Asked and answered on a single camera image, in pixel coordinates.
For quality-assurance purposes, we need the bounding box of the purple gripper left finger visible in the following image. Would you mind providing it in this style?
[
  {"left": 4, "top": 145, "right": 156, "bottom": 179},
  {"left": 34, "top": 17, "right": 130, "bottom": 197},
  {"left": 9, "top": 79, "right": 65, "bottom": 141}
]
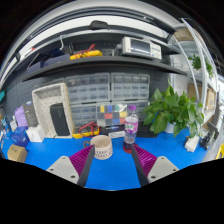
[{"left": 47, "top": 145, "right": 95, "bottom": 187}]

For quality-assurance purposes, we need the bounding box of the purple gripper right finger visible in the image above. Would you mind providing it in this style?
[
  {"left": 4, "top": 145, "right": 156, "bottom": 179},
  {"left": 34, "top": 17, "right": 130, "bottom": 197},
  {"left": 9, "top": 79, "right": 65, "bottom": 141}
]
[{"left": 131, "top": 145, "right": 178, "bottom": 186}]

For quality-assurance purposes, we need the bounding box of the clear bottle purple cap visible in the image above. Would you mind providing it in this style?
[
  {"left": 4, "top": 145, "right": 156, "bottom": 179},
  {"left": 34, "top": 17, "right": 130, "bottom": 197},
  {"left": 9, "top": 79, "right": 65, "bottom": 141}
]
[{"left": 123, "top": 105, "right": 139, "bottom": 148}]

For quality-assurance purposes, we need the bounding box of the red round coaster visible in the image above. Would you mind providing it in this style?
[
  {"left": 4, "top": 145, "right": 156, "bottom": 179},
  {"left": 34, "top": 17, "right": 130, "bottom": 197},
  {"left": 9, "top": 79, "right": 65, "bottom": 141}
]
[{"left": 123, "top": 146, "right": 132, "bottom": 154}]

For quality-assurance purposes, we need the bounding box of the beige ceramic mug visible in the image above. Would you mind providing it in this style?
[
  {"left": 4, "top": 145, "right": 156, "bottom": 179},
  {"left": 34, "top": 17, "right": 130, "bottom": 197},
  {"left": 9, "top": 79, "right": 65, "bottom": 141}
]
[{"left": 83, "top": 135, "right": 113, "bottom": 160}]

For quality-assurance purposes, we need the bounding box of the black flat box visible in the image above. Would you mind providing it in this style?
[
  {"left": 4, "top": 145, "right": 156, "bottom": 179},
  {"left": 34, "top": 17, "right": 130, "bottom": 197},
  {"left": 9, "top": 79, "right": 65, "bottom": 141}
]
[{"left": 137, "top": 121, "right": 157, "bottom": 138}]

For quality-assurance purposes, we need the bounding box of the yellow red multimeter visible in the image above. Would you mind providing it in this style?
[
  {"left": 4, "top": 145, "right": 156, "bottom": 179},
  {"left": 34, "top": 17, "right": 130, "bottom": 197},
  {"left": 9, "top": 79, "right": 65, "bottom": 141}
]
[{"left": 73, "top": 122, "right": 100, "bottom": 139}]

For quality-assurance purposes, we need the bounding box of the white power adapter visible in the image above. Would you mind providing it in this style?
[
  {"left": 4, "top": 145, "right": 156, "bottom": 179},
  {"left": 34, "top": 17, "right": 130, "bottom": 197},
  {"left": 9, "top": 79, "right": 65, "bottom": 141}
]
[{"left": 184, "top": 136, "right": 199, "bottom": 152}]

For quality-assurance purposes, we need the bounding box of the white small box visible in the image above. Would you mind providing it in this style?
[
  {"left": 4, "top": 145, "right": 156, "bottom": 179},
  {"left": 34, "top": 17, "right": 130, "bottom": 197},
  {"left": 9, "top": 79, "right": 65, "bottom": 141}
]
[{"left": 26, "top": 125, "right": 45, "bottom": 143}]

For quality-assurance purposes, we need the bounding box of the green potted plant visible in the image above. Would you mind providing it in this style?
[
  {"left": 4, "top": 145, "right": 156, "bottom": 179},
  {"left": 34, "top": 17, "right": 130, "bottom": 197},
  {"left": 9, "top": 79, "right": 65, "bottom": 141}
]
[{"left": 143, "top": 85, "right": 204, "bottom": 138}]

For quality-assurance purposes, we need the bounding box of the black speaker case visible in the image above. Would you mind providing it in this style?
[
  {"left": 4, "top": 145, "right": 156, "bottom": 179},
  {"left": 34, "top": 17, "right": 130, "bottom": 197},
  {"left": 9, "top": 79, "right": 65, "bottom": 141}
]
[{"left": 50, "top": 103, "right": 70, "bottom": 136}]

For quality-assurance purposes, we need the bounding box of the brown cardboard box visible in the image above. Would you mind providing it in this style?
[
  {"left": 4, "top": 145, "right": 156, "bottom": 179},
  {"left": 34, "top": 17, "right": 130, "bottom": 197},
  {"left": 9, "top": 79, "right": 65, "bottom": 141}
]
[{"left": 7, "top": 144, "right": 27, "bottom": 163}]

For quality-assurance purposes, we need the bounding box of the dark grey flat box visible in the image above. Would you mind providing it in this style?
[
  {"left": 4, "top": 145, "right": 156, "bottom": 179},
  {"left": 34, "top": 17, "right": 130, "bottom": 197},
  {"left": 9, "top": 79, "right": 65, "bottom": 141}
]
[{"left": 23, "top": 101, "right": 38, "bottom": 127}]

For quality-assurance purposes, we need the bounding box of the beige pegboard tray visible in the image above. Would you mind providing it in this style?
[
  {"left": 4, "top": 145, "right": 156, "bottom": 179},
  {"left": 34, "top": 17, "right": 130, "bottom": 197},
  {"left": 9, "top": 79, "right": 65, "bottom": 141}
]
[{"left": 32, "top": 83, "right": 74, "bottom": 138}]

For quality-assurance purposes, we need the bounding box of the grey drawer cabinet left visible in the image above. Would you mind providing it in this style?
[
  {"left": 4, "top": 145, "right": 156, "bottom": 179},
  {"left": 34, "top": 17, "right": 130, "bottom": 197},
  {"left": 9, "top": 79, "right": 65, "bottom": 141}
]
[{"left": 66, "top": 73, "right": 110, "bottom": 128}]

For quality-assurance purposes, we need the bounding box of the grey drawer cabinet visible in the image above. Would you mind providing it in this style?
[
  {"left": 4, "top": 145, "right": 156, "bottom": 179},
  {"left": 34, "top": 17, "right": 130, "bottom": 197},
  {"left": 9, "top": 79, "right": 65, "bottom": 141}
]
[
  {"left": 111, "top": 73, "right": 150, "bottom": 101},
  {"left": 66, "top": 73, "right": 110, "bottom": 128}
]

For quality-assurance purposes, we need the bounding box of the purple plastic bag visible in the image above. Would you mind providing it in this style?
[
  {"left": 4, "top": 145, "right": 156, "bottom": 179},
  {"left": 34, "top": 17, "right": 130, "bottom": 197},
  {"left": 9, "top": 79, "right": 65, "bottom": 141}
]
[{"left": 14, "top": 106, "right": 28, "bottom": 127}]

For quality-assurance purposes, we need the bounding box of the grey drawer cabinet right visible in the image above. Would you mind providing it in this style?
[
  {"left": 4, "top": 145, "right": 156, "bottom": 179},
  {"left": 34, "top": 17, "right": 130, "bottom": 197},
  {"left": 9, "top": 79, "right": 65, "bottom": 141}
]
[{"left": 111, "top": 73, "right": 150, "bottom": 101}]

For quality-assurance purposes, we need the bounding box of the dark grey shelf board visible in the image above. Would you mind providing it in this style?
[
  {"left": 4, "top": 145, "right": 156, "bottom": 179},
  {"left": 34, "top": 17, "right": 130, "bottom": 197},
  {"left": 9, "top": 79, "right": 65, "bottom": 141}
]
[{"left": 22, "top": 56, "right": 185, "bottom": 82}]

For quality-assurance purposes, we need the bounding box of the white metal rack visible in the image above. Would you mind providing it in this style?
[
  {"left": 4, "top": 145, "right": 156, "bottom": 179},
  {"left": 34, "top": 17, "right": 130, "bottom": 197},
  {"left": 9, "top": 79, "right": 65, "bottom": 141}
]
[{"left": 170, "top": 18, "right": 218, "bottom": 128}]

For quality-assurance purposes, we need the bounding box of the dark blue shelf box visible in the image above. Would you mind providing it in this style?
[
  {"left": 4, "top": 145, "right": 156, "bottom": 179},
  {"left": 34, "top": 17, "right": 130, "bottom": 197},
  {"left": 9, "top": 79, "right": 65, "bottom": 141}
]
[{"left": 27, "top": 54, "right": 70, "bottom": 74}]

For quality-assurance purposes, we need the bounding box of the hanging green plant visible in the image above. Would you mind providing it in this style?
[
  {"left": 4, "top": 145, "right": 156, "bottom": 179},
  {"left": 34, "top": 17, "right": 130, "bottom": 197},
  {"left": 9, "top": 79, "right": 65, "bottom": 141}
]
[{"left": 188, "top": 54, "right": 213, "bottom": 78}]

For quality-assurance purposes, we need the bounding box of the yellow tool on shelf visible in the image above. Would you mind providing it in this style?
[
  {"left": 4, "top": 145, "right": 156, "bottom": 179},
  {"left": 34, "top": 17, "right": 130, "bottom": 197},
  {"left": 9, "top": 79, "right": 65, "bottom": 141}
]
[{"left": 70, "top": 44, "right": 103, "bottom": 60}]

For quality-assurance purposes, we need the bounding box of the grey bench instrument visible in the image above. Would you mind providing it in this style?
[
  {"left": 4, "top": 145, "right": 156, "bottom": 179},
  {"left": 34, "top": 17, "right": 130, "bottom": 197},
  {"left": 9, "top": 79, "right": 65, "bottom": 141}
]
[{"left": 114, "top": 37, "right": 162, "bottom": 60}]

